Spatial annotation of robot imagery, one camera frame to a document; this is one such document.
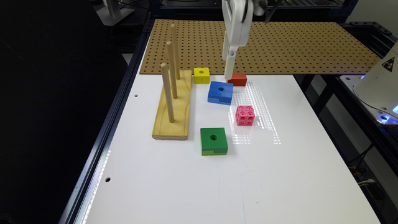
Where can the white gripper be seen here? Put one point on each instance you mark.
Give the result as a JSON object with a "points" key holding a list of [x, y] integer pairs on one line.
{"points": [[237, 16]]}

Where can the blue block with hole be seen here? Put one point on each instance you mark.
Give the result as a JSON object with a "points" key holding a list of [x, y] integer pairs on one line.
{"points": [[220, 92]]}

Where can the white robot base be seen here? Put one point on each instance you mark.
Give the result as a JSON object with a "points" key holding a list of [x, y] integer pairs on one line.
{"points": [[377, 90]]}

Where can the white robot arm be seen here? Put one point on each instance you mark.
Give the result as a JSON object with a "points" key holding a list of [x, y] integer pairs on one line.
{"points": [[257, 11]]}

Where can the red block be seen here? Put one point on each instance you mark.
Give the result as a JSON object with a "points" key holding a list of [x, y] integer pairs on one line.
{"points": [[238, 80]]}

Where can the yellow block with hole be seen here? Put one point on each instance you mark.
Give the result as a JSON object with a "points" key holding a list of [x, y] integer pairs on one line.
{"points": [[201, 75]]}

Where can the green block with hole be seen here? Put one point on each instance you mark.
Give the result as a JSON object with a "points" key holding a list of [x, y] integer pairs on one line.
{"points": [[213, 141]]}

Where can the brown pegboard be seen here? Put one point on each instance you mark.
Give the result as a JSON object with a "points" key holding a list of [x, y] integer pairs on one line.
{"points": [[276, 48]]}

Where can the pink interlocking cube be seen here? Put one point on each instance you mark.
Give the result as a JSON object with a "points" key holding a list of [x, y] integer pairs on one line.
{"points": [[245, 115]]}

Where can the middle wooden peg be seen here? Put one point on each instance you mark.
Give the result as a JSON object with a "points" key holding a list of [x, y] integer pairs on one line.
{"points": [[173, 82]]}

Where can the wooden peg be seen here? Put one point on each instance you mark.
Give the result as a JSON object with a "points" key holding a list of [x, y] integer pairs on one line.
{"points": [[173, 82], [167, 91], [173, 31]]}

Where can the front wooden peg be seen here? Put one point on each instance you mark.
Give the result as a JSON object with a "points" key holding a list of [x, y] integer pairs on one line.
{"points": [[167, 91]]}

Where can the rear wooden peg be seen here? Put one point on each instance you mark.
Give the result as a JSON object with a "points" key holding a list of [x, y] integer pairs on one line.
{"points": [[173, 31]]}

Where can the wooden peg base board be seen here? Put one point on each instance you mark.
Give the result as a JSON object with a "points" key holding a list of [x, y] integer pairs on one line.
{"points": [[178, 130]]}

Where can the grey monitor stand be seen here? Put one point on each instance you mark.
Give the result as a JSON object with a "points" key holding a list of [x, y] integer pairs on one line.
{"points": [[111, 13]]}

